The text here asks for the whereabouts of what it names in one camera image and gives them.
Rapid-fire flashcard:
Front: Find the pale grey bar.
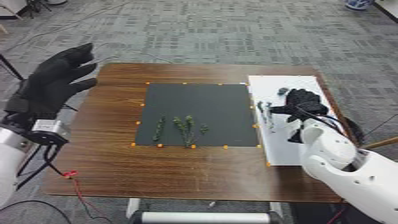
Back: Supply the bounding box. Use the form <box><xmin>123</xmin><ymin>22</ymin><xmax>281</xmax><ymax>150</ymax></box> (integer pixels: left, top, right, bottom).
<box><xmin>139</xmin><ymin>211</ymin><xmax>274</xmax><ymax>224</ymax></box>

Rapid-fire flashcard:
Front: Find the small green sprig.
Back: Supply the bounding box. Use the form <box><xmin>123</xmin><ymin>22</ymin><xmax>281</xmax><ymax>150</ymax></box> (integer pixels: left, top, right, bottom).
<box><xmin>197</xmin><ymin>123</ymin><xmax>212</xmax><ymax>136</ymax></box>

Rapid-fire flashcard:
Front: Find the black cable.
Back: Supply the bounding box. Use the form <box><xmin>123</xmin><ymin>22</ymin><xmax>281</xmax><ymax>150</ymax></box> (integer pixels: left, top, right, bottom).
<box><xmin>14</xmin><ymin>143</ymin><xmax>66</xmax><ymax>192</ymax></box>
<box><xmin>293</xmin><ymin>106</ymin><xmax>364</xmax><ymax>148</ymax></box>

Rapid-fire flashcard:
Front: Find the white table leg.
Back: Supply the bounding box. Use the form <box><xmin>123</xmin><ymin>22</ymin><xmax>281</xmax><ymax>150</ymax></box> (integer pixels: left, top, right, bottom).
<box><xmin>268</xmin><ymin>201</ymin><xmax>284</xmax><ymax>214</ymax></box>
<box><xmin>125</xmin><ymin>197</ymin><xmax>142</xmax><ymax>219</ymax></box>

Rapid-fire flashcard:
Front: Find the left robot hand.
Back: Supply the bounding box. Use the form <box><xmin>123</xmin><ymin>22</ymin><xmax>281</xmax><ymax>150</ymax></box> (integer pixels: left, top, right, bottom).
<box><xmin>4</xmin><ymin>42</ymin><xmax>100</xmax><ymax>120</ymax></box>

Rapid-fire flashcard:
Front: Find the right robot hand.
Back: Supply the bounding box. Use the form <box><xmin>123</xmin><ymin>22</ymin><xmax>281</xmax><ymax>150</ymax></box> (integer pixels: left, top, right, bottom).
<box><xmin>268</xmin><ymin>87</ymin><xmax>331</xmax><ymax>117</ymax></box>

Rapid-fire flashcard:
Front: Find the dark mat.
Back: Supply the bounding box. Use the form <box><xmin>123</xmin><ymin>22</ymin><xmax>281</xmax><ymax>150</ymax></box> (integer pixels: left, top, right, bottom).
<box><xmin>133</xmin><ymin>82</ymin><xmax>261</xmax><ymax>148</ymax></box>

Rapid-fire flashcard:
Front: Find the white sheet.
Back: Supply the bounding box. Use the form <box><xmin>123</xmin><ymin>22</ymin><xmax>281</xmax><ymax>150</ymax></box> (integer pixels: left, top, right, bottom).
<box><xmin>247</xmin><ymin>74</ymin><xmax>343</xmax><ymax>167</ymax></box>

